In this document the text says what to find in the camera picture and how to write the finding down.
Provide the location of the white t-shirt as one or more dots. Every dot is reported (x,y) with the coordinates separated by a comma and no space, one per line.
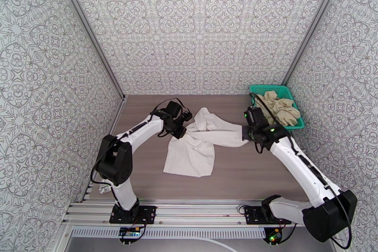
(189,156)

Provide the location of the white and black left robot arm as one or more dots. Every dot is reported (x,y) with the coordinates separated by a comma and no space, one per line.
(141,130)

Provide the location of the green plastic mesh basket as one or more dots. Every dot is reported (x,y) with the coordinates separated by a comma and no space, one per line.
(283,88)

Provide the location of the small circuit board, round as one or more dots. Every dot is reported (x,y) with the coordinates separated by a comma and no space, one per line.
(273,238)

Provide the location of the small circuit board, long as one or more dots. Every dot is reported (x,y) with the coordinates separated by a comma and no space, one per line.
(129,233)

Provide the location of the aluminium table edge rail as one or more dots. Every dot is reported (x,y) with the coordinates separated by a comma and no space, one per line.
(116,118)

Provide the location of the aluminium rail frame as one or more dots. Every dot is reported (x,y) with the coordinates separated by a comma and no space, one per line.
(200,209)

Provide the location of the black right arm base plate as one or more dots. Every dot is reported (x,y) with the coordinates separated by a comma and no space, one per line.
(252,215)

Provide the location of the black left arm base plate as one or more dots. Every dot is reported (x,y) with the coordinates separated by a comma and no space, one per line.
(149,214)

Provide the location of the aluminium corner post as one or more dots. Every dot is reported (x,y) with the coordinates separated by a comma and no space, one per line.
(314,23)
(88,28)

